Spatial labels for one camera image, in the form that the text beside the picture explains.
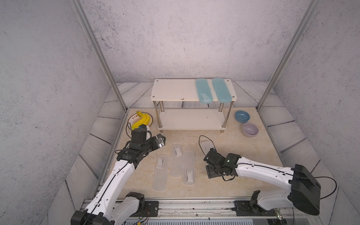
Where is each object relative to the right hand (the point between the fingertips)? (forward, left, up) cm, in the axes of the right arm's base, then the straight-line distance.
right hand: (213, 171), depth 81 cm
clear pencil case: (0, +31, -5) cm, 31 cm away
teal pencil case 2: (+35, +5, +29) cm, 46 cm away
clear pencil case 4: (+14, +3, +4) cm, 15 cm away
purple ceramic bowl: (+32, -31, -4) cm, 45 cm away
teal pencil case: (+36, -6, +28) cm, 45 cm away
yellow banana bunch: (+38, +47, +1) cm, 60 cm away
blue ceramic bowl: (+45, -28, -4) cm, 53 cm away
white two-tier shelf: (+38, +15, +28) cm, 50 cm away
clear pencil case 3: (+4, +14, -5) cm, 15 cm away
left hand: (+12, +29, +14) cm, 34 cm away
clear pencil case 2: (+8, +22, -4) cm, 24 cm away
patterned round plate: (+45, +58, -4) cm, 74 cm away
